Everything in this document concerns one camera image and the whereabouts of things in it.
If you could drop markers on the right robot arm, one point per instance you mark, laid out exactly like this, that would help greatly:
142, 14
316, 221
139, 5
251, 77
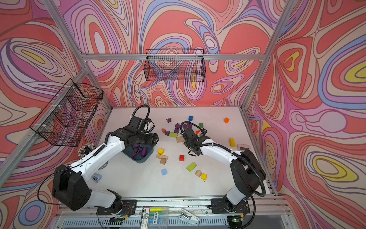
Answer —
247, 173

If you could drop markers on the purple triangular prism brick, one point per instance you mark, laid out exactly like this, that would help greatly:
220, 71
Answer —
135, 154

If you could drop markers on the cup of pens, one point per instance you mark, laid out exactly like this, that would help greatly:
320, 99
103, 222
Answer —
85, 150

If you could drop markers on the black wire basket left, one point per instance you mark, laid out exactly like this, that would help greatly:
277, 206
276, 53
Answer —
65, 122

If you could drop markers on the numbered wood cube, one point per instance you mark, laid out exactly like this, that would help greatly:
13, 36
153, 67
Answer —
163, 161

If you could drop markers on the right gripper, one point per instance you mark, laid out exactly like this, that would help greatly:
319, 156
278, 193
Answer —
188, 144

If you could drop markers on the engraved wood block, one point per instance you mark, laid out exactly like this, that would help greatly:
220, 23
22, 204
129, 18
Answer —
161, 156

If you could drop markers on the black wire basket back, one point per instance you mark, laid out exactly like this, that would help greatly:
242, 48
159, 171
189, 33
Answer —
175, 65

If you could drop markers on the orange cube brick far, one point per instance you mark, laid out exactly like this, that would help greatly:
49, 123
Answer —
226, 120

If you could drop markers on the round wood brick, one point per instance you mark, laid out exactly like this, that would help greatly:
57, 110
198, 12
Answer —
198, 173

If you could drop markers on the teal plastic storage bin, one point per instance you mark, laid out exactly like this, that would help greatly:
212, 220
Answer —
139, 159

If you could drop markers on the natural wood block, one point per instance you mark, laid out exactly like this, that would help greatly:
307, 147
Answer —
180, 139

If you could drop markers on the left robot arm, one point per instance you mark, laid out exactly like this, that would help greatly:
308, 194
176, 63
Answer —
70, 182

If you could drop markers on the purple cube brick right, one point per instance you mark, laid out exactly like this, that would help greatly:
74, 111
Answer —
186, 126

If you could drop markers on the black wire basket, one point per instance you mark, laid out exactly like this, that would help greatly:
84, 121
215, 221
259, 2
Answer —
65, 122
175, 65

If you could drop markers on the pink calculator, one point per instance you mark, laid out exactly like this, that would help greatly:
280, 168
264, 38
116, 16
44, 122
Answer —
243, 147

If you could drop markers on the yellow long brick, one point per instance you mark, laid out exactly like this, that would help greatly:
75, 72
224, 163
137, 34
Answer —
232, 142

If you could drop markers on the blue stapler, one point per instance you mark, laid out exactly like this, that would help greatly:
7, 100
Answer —
96, 178

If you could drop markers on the red cube brick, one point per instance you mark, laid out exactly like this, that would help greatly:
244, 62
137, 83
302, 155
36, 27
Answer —
181, 158

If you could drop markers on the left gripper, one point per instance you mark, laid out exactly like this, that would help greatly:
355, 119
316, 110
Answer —
153, 139

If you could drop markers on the lime green long brick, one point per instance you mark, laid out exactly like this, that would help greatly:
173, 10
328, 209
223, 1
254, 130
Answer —
175, 135

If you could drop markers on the light blue brick near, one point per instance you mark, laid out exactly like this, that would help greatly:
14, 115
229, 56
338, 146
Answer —
164, 172

